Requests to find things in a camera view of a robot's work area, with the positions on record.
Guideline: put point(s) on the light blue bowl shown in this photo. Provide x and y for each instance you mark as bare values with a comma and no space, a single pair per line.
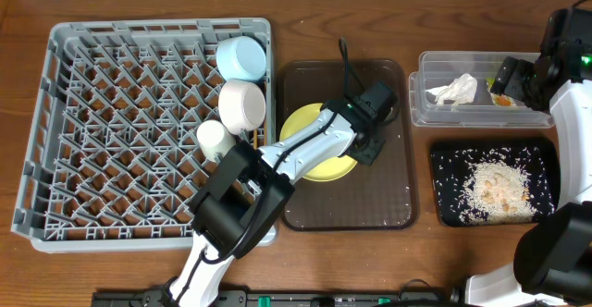
241,58

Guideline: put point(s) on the clear plastic bin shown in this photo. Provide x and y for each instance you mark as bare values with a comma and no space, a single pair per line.
441,68

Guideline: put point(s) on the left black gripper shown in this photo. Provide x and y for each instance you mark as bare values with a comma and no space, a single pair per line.
370,149

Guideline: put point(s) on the black waste tray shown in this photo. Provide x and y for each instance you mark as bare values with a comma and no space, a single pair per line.
444,159

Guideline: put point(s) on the grey dishwasher rack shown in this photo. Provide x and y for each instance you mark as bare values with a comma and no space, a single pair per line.
113,159

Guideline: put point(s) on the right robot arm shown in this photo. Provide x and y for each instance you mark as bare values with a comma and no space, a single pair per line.
552,261

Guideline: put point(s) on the green yellow snack wrapper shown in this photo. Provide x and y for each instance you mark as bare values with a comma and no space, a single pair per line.
499,100

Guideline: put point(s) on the white tissue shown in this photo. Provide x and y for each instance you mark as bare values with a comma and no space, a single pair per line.
461,91

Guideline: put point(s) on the pink bowl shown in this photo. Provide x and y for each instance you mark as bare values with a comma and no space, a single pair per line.
241,106

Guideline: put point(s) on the dark brown serving tray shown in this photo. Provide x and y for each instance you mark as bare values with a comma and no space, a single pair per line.
380,196

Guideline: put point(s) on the wooden chopstick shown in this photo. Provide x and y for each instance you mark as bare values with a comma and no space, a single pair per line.
264,89
255,138

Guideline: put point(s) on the rice and food scraps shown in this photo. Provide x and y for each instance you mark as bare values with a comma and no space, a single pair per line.
499,191

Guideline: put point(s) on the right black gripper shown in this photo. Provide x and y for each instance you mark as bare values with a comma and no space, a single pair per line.
514,79

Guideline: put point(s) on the cream white cup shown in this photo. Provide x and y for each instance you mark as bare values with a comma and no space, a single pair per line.
214,140

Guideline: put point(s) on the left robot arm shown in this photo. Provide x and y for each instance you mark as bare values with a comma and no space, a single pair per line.
245,195

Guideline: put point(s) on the yellow plate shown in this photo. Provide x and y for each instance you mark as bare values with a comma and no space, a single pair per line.
331,169

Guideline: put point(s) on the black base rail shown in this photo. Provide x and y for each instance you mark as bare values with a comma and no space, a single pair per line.
240,298

